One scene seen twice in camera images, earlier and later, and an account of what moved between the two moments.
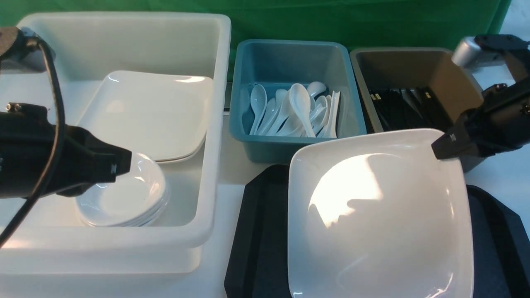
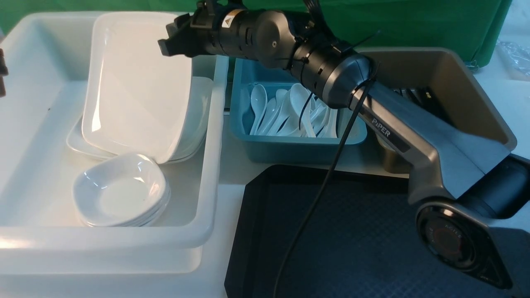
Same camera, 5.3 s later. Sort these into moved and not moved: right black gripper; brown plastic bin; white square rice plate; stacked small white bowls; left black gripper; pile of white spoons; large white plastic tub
Moved: right black gripper; left black gripper; white square rice plate
Not moved: pile of white spoons; brown plastic bin; large white plastic tub; stacked small white bowls
